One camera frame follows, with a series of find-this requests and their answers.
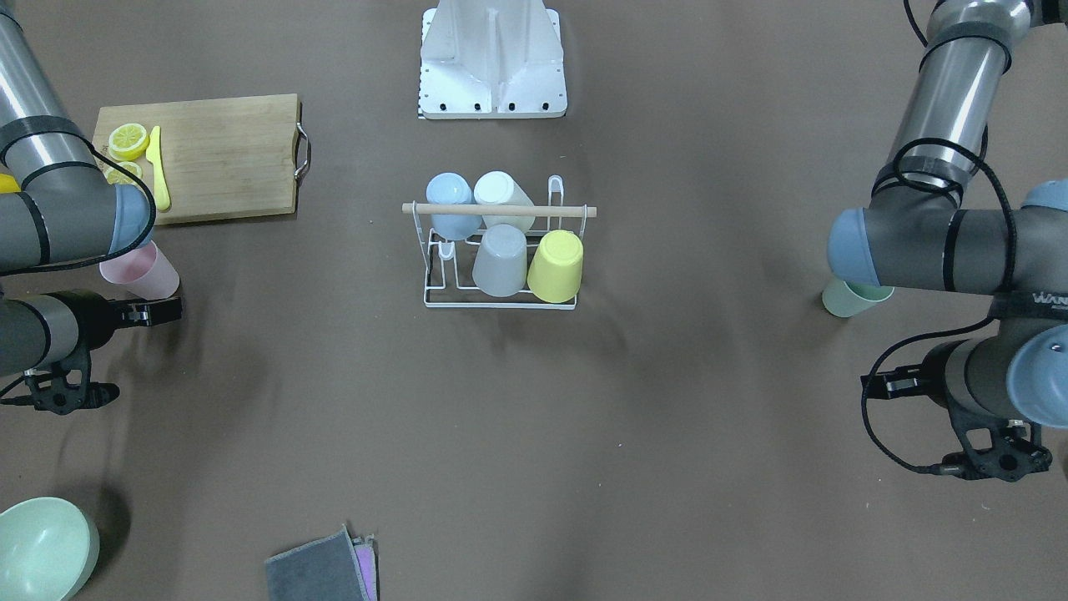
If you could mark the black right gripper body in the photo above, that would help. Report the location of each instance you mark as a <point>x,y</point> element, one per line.
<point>102,315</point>

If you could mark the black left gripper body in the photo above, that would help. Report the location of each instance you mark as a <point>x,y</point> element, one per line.
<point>933,371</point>

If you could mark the pink plastic cup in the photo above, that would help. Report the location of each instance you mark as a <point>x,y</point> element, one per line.
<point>145,272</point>

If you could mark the green plastic cup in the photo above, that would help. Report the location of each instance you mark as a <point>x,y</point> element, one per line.
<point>845,299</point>

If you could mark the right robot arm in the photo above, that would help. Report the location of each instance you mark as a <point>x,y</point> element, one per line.
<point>64,216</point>

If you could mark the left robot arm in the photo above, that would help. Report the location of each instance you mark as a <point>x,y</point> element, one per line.
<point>914,233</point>

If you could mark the blue plastic cup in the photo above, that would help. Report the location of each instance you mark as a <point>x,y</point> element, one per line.
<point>452,190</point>

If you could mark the yellow plastic cup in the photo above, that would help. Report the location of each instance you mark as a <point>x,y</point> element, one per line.
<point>555,272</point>

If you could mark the grey plastic cup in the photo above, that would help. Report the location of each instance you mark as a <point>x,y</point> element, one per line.
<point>501,266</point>

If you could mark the white plastic cup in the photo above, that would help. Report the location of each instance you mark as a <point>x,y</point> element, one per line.
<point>497,189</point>

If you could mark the lemon slice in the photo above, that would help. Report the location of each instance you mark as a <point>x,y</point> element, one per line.
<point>127,173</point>

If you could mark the yellow plastic knife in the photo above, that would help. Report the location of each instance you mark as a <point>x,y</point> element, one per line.
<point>154,155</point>

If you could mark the lemon half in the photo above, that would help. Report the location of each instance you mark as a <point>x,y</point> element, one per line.
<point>128,142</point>

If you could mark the wooden cutting board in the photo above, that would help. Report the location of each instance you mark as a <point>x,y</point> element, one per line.
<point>223,159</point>

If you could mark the green bowl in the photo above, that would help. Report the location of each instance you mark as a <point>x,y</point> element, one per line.
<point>49,548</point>

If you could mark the grey cloth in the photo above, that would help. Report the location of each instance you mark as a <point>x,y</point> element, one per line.
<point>322,570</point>

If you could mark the purple cloth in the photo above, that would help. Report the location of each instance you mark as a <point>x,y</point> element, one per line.
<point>365,556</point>

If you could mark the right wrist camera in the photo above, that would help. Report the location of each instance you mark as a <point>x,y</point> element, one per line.
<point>66,386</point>

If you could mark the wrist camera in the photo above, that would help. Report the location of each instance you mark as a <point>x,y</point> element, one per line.
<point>66,386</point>
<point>993,447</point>

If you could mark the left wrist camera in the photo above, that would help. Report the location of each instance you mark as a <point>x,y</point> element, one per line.
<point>993,447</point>

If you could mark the white wire cup rack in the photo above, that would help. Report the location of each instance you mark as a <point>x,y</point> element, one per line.
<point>447,281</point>

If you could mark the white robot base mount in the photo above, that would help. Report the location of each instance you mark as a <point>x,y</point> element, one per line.
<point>491,60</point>

